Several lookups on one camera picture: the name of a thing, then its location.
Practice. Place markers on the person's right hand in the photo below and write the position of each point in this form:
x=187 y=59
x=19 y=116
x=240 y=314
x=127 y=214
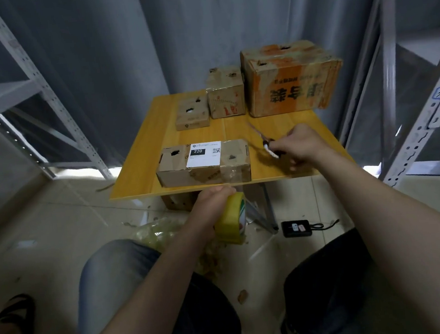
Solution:
x=302 y=144

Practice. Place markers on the person's left hand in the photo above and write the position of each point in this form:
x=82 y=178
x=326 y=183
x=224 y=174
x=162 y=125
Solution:
x=207 y=208

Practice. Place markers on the yellow tape roll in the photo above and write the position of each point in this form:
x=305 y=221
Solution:
x=232 y=216

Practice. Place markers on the plain brown cardboard box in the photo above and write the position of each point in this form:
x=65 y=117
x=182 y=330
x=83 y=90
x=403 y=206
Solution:
x=178 y=202

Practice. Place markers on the long white-labelled cardboard box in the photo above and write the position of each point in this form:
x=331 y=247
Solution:
x=174 y=169

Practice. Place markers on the large orange print cardboard box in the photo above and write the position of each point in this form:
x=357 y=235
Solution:
x=289 y=78

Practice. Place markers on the medium brown cardboard box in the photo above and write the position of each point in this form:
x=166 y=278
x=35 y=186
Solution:
x=226 y=95

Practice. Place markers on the small cardboard box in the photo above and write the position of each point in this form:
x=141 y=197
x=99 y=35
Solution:
x=192 y=113

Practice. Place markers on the person's right forearm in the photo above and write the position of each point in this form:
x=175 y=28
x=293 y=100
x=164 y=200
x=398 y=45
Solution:
x=402 y=233

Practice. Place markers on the tape scraps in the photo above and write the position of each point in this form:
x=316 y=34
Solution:
x=160 y=232

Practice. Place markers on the person's right leg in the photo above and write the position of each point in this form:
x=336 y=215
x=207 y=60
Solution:
x=330 y=286

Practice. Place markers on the yellow wooden table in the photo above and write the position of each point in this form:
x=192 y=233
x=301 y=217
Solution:
x=147 y=163

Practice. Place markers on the black power adapter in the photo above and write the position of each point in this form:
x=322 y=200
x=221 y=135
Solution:
x=296 y=228

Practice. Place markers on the grey metal shelf unit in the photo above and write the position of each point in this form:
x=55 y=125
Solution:
x=422 y=109
x=6 y=95

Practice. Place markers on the grey curtain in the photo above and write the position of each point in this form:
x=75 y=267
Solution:
x=178 y=38

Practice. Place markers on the black sandal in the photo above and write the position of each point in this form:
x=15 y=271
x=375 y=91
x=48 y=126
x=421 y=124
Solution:
x=18 y=321

